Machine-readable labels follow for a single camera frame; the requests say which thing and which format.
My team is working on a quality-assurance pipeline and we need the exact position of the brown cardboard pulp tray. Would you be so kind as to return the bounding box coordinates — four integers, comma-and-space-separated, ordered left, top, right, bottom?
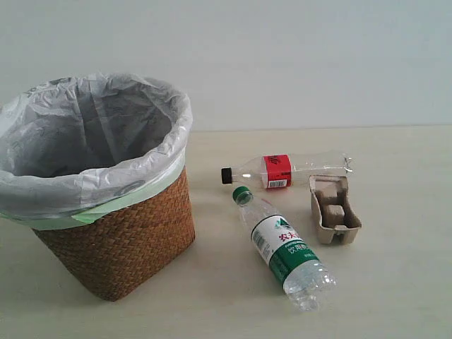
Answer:
309, 175, 362, 245

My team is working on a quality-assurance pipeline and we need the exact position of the clear bottle green label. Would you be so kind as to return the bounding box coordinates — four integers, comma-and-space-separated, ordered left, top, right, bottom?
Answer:
232, 186, 336, 311

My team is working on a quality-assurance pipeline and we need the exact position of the brown woven wicker trash basket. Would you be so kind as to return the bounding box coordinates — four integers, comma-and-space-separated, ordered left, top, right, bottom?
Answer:
35, 172, 195, 302

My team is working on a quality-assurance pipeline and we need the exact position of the white plastic trash bag liner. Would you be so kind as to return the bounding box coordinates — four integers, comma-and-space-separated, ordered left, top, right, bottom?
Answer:
1, 73, 193, 230

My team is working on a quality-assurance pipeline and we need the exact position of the clear bottle red label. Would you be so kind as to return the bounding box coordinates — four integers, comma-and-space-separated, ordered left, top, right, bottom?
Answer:
221, 151, 352, 189

